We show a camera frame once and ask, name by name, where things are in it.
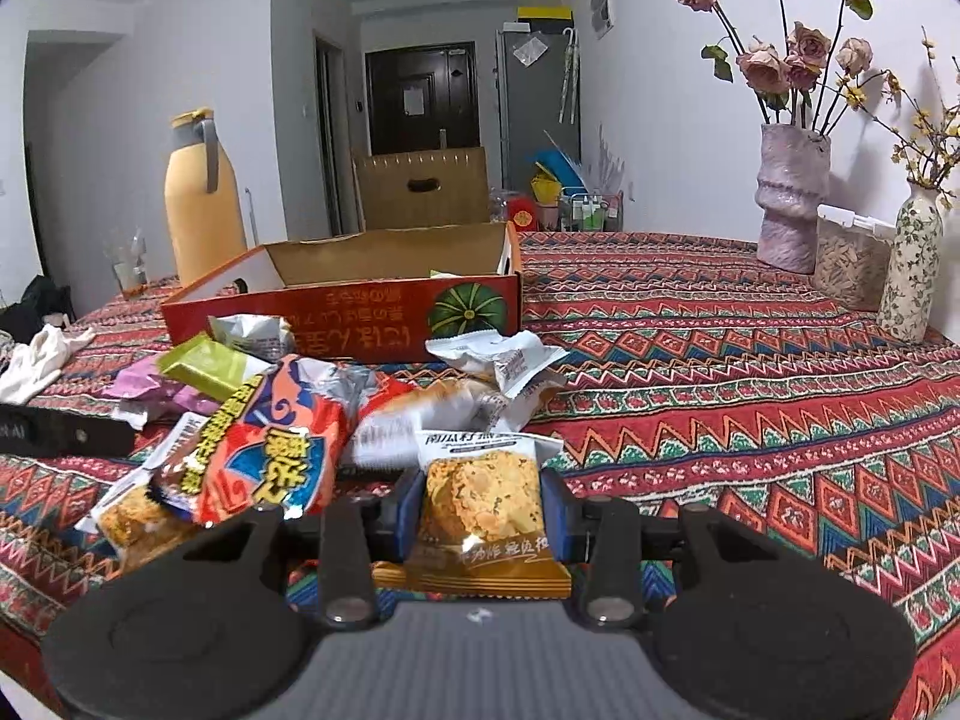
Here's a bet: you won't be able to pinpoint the green white snack bar packet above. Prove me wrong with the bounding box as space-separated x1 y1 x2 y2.
156 333 272 401

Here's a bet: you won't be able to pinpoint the red cardboard pumpkin box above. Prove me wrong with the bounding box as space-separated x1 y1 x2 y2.
161 223 523 364

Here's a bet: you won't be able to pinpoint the floral white slim vase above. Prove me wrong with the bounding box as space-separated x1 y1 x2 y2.
877 182 944 343

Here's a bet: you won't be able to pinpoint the patterned red tablecloth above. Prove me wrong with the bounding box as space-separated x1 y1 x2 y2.
2 232 958 718

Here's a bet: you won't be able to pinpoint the white snack wrapper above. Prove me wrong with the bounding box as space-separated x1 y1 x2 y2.
425 330 569 431

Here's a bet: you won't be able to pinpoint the pink snack packet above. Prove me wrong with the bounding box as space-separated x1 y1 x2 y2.
103 353 220 431

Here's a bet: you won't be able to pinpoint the pink textured flower vase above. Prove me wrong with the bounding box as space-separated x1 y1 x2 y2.
755 124 832 275

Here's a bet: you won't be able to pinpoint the dark entrance door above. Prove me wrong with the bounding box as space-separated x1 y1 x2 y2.
366 43 480 156

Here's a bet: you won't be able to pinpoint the red orange chip bag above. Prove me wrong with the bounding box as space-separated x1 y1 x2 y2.
149 355 413 527

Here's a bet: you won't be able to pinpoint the wire storage cart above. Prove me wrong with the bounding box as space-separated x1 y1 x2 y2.
558 187 623 232

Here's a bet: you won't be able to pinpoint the yellow thermos jug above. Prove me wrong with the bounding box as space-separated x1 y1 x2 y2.
164 107 247 286

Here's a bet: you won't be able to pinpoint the dried pink roses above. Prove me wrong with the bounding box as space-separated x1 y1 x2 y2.
675 0 884 138

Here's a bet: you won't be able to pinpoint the clear lidded food container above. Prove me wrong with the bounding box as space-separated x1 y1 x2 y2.
812 205 895 310

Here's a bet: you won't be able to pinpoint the silver white snack packet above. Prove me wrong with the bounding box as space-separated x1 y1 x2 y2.
208 314 296 362

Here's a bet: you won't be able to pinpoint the grey refrigerator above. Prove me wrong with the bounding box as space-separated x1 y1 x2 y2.
496 21 581 192

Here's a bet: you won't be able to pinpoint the white cloth glove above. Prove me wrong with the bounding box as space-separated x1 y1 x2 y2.
0 323 96 405

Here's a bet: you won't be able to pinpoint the drinking glass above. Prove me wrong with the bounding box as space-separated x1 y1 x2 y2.
104 227 148 299

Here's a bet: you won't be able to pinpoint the orange oat crisp snack packet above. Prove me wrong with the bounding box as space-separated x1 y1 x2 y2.
373 431 571 600

